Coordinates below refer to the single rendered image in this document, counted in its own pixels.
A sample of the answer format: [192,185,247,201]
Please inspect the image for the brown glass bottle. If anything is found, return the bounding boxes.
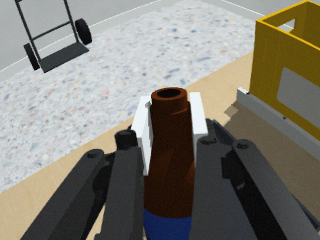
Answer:
[143,87,195,240]

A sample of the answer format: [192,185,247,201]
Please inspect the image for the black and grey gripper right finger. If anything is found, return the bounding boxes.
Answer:
[189,92,320,240]

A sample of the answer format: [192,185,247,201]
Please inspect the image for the grey rectangular tray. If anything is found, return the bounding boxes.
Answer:
[212,119,320,240]

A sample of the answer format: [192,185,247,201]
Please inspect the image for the yellow open-top crate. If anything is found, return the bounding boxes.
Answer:
[249,0,320,141]

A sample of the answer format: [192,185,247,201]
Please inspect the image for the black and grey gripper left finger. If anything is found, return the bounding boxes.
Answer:
[20,96,153,240]

